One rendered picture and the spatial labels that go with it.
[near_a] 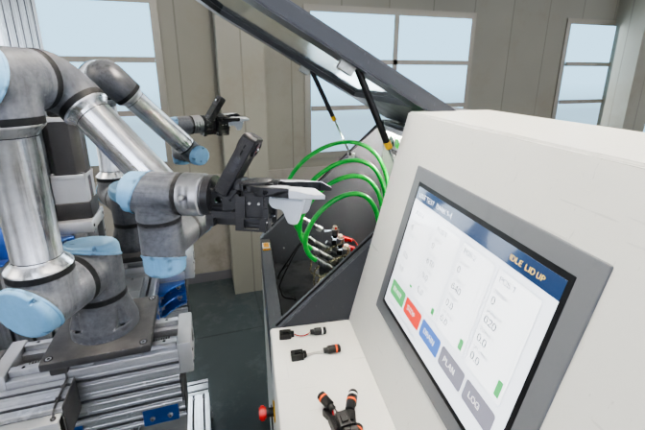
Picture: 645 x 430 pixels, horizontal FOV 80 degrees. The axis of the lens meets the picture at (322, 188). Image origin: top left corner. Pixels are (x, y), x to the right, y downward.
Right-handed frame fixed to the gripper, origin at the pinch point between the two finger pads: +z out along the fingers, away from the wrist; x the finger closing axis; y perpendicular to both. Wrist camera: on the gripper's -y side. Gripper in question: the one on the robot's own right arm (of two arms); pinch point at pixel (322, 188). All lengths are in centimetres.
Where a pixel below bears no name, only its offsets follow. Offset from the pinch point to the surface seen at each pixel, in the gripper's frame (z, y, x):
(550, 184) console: 30.9, -3.3, 9.7
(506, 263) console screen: 27.2, 8.3, 7.6
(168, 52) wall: -136, -59, -195
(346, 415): 5.1, 42.4, -1.6
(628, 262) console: 34.0, 2.8, 21.3
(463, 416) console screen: 22.9, 31.5, 9.0
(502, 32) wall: 113, -97, -311
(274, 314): -20, 45, -42
